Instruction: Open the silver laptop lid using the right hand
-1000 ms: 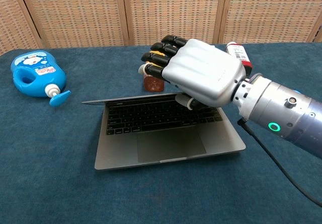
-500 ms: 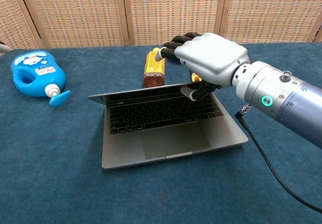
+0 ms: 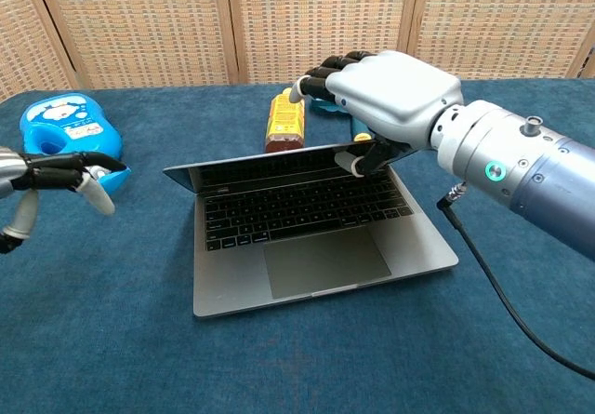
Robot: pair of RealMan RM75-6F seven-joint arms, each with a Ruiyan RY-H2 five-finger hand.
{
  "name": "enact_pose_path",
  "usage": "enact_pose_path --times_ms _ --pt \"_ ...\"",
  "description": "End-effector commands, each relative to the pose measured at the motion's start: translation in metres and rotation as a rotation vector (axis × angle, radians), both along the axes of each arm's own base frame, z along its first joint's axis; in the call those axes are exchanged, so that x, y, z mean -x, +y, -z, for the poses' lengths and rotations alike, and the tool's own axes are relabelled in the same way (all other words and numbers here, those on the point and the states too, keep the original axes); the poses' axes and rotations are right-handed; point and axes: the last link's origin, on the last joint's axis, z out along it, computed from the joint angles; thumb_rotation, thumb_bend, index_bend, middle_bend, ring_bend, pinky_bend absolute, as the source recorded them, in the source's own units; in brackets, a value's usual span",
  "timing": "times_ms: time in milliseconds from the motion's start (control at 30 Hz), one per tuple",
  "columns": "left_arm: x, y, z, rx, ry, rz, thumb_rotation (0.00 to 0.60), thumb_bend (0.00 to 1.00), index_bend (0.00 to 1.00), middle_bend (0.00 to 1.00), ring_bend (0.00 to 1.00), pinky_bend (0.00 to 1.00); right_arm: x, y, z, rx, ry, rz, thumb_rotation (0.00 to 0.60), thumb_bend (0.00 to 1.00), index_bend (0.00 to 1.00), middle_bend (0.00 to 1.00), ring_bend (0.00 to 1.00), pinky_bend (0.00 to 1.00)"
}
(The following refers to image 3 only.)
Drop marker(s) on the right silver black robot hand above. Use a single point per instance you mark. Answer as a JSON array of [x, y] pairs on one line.
[[395, 93]]

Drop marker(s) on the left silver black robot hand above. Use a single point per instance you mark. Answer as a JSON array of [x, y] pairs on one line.
[[60, 172]]

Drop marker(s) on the silver laptop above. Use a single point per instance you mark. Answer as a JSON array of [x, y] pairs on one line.
[[307, 228]]

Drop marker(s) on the woven folding screen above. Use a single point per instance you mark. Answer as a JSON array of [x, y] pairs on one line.
[[186, 23]]

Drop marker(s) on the blue detergent pump bottle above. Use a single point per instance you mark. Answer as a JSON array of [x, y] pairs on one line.
[[70, 130]]

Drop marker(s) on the yellow label tea bottle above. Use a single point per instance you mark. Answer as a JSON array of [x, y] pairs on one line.
[[284, 121]]

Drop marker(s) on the blue table cloth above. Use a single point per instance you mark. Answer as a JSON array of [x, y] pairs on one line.
[[139, 339]]

